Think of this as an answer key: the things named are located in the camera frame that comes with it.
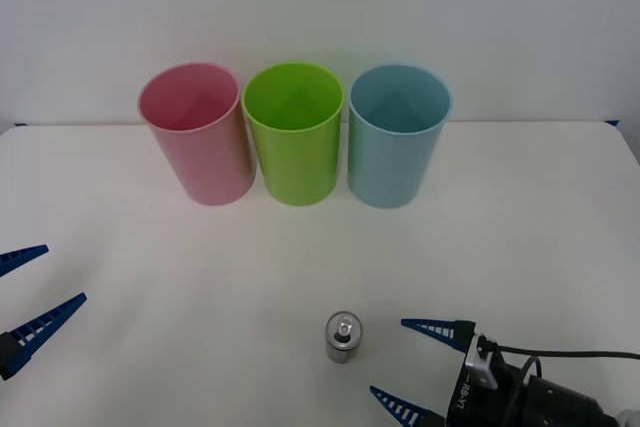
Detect green plastic bin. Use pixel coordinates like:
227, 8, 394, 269
241, 61, 347, 207

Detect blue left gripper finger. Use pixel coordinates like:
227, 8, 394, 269
0, 244, 50, 277
0, 292, 88, 381

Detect pale blue plastic bin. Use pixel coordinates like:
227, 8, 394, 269
348, 63, 454, 210

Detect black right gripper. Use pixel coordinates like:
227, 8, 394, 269
369, 317, 501, 427

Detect silver drink can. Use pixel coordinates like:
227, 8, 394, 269
323, 311, 363, 365

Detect pink plastic bin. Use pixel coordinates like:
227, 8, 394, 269
136, 61, 257, 207

